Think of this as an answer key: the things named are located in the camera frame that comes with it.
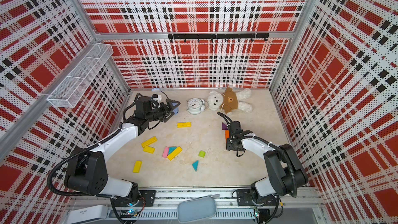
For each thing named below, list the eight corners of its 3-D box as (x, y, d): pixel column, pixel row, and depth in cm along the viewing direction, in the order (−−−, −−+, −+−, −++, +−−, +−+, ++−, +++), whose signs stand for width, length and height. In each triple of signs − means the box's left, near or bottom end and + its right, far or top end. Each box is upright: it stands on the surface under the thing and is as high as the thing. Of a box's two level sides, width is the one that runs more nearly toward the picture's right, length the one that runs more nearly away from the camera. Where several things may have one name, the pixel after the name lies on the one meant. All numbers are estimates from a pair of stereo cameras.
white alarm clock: (186, 114, 109) (185, 109, 105) (188, 102, 116) (187, 97, 112) (205, 114, 109) (205, 109, 104) (205, 102, 116) (205, 97, 111)
